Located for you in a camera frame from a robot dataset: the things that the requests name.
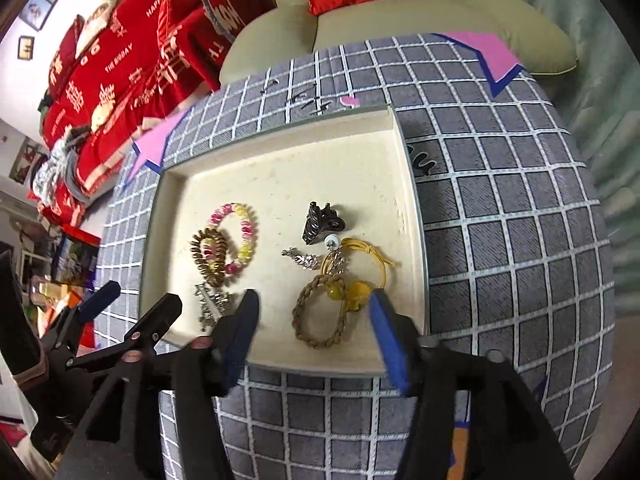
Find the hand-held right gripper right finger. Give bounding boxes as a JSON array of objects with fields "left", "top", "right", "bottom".
[{"left": 369, "top": 291, "right": 576, "bottom": 480}]

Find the small silver ornament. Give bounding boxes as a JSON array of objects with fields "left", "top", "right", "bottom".
[{"left": 212, "top": 291, "right": 236, "bottom": 318}]

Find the grey checked tablecloth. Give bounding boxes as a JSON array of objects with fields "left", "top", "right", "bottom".
[{"left": 92, "top": 32, "right": 616, "bottom": 480}]

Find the silver leaf brooch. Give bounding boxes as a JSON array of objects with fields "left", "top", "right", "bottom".
[{"left": 281, "top": 246, "right": 319, "bottom": 272}]

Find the black hair claw clip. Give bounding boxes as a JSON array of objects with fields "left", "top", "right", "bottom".
[{"left": 300, "top": 201, "right": 347, "bottom": 246}]

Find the yellow hair tie with bead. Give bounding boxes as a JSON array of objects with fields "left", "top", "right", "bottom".
[{"left": 320, "top": 237, "right": 403, "bottom": 313}]

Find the brown spiral hair tie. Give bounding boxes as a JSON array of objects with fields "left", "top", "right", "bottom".
[{"left": 190, "top": 227, "right": 231, "bottom": 288}]

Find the pink yellow beaded bracelet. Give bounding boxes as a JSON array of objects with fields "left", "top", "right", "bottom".
[{"left": 210, "top": 202, "right": 258, "bottom": 276}]

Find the grey white cloth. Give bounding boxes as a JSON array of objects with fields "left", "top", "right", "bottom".
[{"left": 30, "top": 137, "right": 81, "bottom": 206}]

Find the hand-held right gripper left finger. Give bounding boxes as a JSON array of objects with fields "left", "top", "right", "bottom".
[{"left": 55, "top": 289, "right": 261, "bottom": 480}]

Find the long silver hair clip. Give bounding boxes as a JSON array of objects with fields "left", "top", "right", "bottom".
[{"left": 194, "top": 282, "right": 217, "bottom": 333}]

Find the beige sofa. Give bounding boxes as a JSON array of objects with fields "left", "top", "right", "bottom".
[{"left": 220, "top": 0, "right": 578, "bottom": 93}]

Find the colourful printed box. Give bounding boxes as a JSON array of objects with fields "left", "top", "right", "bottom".
[{"left": 50, "top": 225, "right": 101, "bottom": 291}]

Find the red printed bedding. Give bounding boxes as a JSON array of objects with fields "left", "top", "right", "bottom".
[{"left": 37, "top": 0, "right": 281, "bottom": 226}]

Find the brown braided hair tie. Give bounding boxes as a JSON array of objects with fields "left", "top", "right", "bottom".
[{"left": 292, "top": 274, "right": 348, "bottom": 348}]

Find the wall poster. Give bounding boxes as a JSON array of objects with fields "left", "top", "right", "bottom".
[{"left": 7, "top": 140, "right": 47, "bottom": 186}]

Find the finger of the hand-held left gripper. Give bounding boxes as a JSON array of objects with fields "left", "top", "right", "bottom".
[
  {"left": 70, "top": 294, "right": 183, "bottom": 368},
  {"left": 50, "top": 281, "right": 122, "bottom": 352}
]

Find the beige jewelry tray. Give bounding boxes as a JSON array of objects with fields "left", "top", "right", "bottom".
[{"left": 137, "top": 105, "right": 431, "bottom": 378}]

